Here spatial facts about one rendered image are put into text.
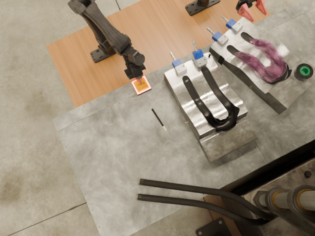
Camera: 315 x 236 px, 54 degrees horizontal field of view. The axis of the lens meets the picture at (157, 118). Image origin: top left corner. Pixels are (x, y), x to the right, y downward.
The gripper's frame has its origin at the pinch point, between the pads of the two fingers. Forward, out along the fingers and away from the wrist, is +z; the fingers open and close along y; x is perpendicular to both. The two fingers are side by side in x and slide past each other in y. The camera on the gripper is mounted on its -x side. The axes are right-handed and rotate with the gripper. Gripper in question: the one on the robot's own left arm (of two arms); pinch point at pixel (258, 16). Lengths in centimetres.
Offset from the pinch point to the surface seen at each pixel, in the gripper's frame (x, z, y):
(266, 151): 37, 52, -15
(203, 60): 26.3, -1.9, -21.6
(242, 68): 28.9, 10.1, -5.6
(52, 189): 119, 5, -143
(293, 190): -12, 64, -31
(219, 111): 24.7, 24.6, -28.3
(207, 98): 29.5, 15.2, -28.7
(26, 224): 118, 20, -170
